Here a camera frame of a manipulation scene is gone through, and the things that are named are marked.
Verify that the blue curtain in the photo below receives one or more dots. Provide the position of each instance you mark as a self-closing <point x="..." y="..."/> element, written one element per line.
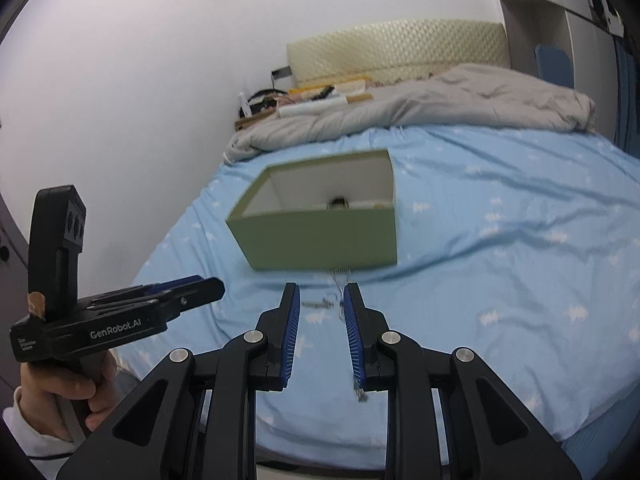
<point x="629" y="100"/>

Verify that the white cabinet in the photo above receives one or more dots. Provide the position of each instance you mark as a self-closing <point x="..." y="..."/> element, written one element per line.
<point x="560" y="20"/>

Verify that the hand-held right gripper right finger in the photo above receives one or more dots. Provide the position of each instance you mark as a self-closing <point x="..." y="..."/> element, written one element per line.
<point x="355" y="340"/>

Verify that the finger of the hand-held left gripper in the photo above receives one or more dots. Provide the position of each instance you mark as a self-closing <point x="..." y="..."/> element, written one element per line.
<point x="172" y="282"/>
<point x="195" y="295"/>

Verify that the green cardboard box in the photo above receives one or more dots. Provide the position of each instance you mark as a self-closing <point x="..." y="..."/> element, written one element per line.
<point x="310" y="240"/>

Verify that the beige quilted headboard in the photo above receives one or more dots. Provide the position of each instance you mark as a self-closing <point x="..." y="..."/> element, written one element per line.
<point x="400" y="45"/>

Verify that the wooden stick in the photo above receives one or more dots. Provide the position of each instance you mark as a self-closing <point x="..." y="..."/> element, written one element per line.
<point x="255" y="121"/>

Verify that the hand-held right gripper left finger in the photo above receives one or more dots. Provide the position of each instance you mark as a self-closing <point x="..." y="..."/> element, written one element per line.
<point x="291" y="340"/>

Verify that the person's left hand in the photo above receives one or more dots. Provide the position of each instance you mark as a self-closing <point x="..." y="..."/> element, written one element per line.
<point x="55" y="380"/>

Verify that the grey blanket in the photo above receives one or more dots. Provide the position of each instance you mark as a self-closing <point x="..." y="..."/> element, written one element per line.
<point x="450" y="100"/>

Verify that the person's left forearm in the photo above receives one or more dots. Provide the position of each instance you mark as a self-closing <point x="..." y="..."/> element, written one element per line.
<point x="30" y="440"/>

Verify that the blue chair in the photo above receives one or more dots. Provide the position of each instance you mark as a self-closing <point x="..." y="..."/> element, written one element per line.
<point x="551" y="67"/>

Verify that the light blue printed bedsheet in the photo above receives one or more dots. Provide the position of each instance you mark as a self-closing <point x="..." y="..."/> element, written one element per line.
<point x="500" y="260"/>

